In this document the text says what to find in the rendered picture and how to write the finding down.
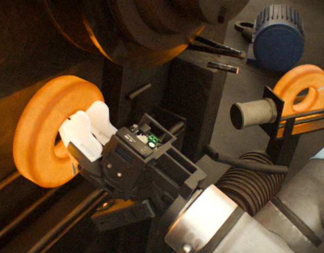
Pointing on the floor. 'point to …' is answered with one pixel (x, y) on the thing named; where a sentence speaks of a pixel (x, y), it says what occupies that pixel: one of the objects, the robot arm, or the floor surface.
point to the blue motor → (277, 39)
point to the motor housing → (250, 183)
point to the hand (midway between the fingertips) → (63, 120)
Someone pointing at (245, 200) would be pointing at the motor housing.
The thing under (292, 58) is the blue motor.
